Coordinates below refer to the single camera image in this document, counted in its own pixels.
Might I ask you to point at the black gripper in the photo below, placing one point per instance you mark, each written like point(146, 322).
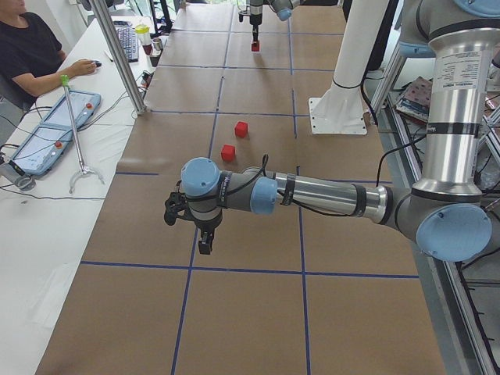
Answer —
point(255, 16)
point(205, 226)

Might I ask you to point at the red block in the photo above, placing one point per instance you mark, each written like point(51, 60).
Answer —
point(241, 129)
point(228, 153)
point(256, 47)

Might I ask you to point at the person's hand on mouse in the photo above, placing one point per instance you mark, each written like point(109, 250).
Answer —
point(82, 67)

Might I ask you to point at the metal cup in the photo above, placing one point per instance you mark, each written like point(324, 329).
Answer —
point(157, 44)

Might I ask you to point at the yellow lid bottle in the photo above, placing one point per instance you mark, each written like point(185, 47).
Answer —
point(142, 32)

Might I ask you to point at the black keyboard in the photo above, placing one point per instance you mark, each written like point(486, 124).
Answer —
point(129, 41)

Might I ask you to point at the stack of magazines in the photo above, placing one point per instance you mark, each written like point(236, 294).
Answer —
point(414, 101)

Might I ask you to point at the lower teach pendant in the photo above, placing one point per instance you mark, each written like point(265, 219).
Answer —
point(37, 155)

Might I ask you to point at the seated person black shirt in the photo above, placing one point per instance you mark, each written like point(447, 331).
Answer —
point(31, 55)

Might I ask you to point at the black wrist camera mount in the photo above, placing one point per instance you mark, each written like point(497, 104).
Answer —
point(242, 15)

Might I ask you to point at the aluminium frame post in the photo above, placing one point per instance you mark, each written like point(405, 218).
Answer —
point(101, 12)

